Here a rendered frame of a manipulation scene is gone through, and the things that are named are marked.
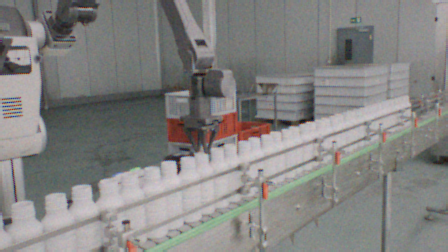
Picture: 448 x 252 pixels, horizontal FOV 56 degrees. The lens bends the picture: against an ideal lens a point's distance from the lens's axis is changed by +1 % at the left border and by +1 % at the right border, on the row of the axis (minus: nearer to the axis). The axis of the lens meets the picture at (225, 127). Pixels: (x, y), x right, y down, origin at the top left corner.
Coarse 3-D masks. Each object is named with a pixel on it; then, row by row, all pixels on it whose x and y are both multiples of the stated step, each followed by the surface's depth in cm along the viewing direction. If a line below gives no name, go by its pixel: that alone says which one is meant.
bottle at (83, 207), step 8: (72, 192) 85; (80, 192) 84; (88, 192) 85; (80, 200) 84; (88, 200) 85; (72, 208) 84; (80, 208) 84; (88, 208) 84; (96, 208) 86; (80, 216) 83; (88, 216) 84; (96, 224) 86; (80, 232) 84; (88, 232) 84; (96, 232) 86; (80, 240) 84; (88, 240) 85; (96, 240) 86; (80, 248) 85; (88, 248) 85
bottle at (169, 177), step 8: (168, 168) 102; (176, 168) 103; (168, 176) 102; (176, 176) 103; (168, 184) 101; (176, 184) 102; (176, 192) 102; (168, 200) 102; (176, 200) 102; (168, 208) 102; (176, 208) 103; (168, 216) 102; (168, 224) 103; (176, 224) 103
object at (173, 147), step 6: (222, 138) 391; (228, 138) 400; (234, 138) 409; (168, 144) 385; (174, 144) 381; (180, 144) 377; (186, 144) 373; (216, 144) 384; (222, 144) 424; (168, 150) 387; (174, 150) 383; (180, 150) 380; (186, 150) 409; (192, 150) 372; (210, 150) 377
